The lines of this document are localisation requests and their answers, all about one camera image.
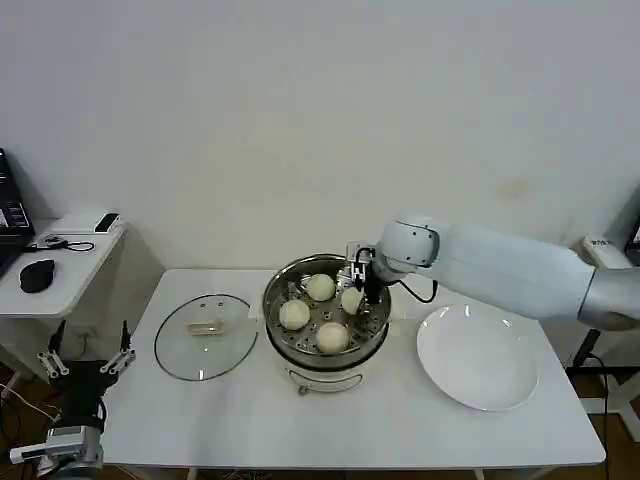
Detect white side desk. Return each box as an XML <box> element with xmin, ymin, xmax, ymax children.
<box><xmin>0</xmin><ymin>213</ymin><xmax>167</xmax><ymax>381</ymax></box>

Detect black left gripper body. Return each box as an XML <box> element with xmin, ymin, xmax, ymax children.
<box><xmin>49</xmin><ymin>360</ymin><xmax>121</xmax><ymax>425</ymax></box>

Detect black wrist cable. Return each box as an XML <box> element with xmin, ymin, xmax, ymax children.
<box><xmin>91</xmin><ymin>393</ymin><xmax>109</xmax><ymax>437</ymax></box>
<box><xmin>396</xmin><ymin>278</ymin><xmax>440</xmax><ymax>305</ymax></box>

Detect large white plate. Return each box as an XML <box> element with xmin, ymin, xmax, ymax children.
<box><xmin>415</xmin><ymin>303</ymin><xmax>542</xmax><ymax>413</ymax></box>

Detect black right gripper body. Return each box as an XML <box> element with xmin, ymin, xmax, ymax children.
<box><xmin>355</xmin><ymin>245</ymin><xmax>378</xmax><ymax>275</ymax></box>

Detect black and white phone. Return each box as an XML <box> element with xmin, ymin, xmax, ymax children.
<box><xmin>94</xmin><ymin>212</ymin><xmax>122</xmax><ymax>234</ymax></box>

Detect black floor cable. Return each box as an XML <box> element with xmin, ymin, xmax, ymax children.
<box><xmin>585</xmin><ymin>353</ymin><xmax>615</xmax><ymax>417</ymax></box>

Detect white box device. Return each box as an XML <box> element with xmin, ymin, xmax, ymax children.
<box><xmin>581</xmin><ymin>234</ymin><xmax>631</xmax><ymax>272</ymax></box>

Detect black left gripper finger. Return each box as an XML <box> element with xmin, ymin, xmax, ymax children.
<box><xmin>99</xmin><ymin>319</ymin><xmax>137</xmax><ymax>375</ymax></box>
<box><xmin>37</xmin><ymin>319</ymin><xmax>69</xmax><ymax>381</ymax></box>

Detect black standing desk frame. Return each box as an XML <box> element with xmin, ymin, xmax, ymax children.
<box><xmin>568</xmin><ymin>327</ymin><xmax>640</xmax><ymax>417</ymax></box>

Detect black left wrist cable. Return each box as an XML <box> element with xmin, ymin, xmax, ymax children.
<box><xmin>91</xmin><ymin>393</ymin><xmax>109</xmax><ymax>437</ymax></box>

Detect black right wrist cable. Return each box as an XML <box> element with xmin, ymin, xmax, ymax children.
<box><xmin>396</xmin><ymin>278</ymin><xmax>440</xmax><ymax>305</ymax></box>

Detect steel steamer with cream base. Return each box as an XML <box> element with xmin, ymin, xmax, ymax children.
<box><xmin>261</xmin><ymin>253</ymin><xmax>394</xmax><ymax>397</ymax></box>

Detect round glass pot lid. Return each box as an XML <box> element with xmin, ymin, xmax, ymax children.
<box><xmin>153</xmin><ymin>293</ymin><xmax>260</xmax><ymax>383</ymax></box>

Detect white steamed bun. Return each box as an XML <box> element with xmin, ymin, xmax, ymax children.
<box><xmin>315</xmin><ymin>321</ymin><xmax>350</xmax><ymax>355</ymax></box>
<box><xmin>340</xmin><ymin>287</ymin><xmax>364</xmax><ymax>317</ymax></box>
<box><xmin>305</xmin><ymin>273</ymin><xmax>337</xmax><ymax>303</ymax></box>
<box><xmin>278</xmin><ymin>298</ymin><xmax>312</xmax><ymax>332</ymax></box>

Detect black cord with small device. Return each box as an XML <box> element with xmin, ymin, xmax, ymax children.
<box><xmin>25</xmin><ymin>233</ymin><xmax>96</xmax><ymax>254</ymax></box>

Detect black laptop computer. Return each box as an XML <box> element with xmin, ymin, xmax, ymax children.
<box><xmin>0</xmin><ymin>147</ymin><xmax>38</xmax><ymax>281</ymax></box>

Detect black monitor edge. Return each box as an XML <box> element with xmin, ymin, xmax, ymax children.
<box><xmin>624</xmin><ymin>225</ymin><xmax>640</xmax><ymax>267</ymax></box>

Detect white and orange floor wires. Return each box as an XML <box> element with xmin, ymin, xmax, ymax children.
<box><xmin>0</xmin><ymin>380</ymin><xmax>65</xmax><ymax>422</ymax></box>

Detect black computer mouse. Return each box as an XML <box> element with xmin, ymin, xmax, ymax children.
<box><xmin>19</xmin><ymin>259</ymin><xmax>57</xmax><ymax>294</ymax></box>

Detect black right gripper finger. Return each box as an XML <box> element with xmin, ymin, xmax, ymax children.
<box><xmin>364</xmin><ymin>272</ymin><xmax>384</xmax><ymax>305</ymax></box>
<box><xmin>338</xmin><ymin>266</ymin><xmax>365</xmax><ymax>297</ymax></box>

